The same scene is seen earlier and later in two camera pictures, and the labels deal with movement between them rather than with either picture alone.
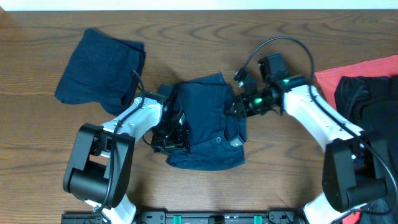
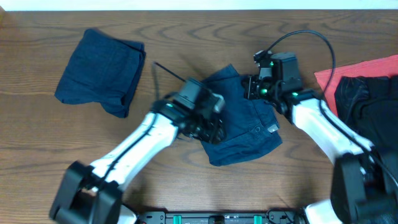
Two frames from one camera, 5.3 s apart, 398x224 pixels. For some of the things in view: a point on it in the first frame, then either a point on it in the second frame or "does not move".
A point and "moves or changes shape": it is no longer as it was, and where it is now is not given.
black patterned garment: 370,104 does not move
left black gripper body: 168,139 -> 206,131
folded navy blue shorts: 102,69 does not move
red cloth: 326,81 does not move
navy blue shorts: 217,139 moves or changes shape
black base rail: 204,217 does not move
